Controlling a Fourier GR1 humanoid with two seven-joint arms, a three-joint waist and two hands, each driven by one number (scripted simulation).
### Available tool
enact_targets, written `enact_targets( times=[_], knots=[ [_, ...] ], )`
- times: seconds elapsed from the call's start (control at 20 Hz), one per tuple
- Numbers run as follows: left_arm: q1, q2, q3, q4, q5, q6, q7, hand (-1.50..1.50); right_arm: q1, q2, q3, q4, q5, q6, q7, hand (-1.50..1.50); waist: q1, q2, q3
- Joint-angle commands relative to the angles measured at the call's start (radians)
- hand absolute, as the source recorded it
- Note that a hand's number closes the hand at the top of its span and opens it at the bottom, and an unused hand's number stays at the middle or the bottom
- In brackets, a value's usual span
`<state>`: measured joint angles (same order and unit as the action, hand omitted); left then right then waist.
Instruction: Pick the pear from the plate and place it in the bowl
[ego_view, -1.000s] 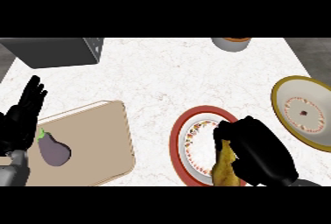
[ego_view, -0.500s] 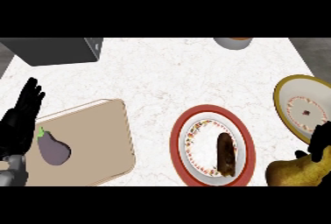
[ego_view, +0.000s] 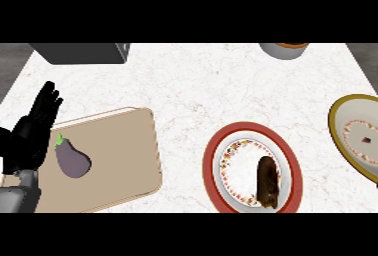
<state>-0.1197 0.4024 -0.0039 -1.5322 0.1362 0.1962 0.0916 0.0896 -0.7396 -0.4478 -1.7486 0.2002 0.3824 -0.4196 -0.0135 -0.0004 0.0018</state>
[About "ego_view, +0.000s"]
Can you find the grey pot with orange rim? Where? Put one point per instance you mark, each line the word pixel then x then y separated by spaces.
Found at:
pixel 284 50

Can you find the red rimmed white plate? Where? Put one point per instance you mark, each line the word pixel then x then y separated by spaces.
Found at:
pixel 252 168

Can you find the purple eggplant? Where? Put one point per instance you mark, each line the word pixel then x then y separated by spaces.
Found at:
pixel 73 160

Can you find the gold rimmed white bowl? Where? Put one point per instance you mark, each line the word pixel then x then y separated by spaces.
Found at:
pixel 358 135

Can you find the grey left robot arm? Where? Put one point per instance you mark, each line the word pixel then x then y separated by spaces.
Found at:
pixel 18 195

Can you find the dark grey box appliance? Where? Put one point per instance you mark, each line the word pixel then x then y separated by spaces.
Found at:
pixel 83 53

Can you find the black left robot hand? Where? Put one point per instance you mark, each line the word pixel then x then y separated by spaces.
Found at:
pixel 30 133

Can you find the dark brown pear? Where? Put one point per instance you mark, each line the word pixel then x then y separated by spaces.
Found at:
pixel 268 182

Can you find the tan wooden cutting board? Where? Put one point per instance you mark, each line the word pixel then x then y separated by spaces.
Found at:
pixel 116 156

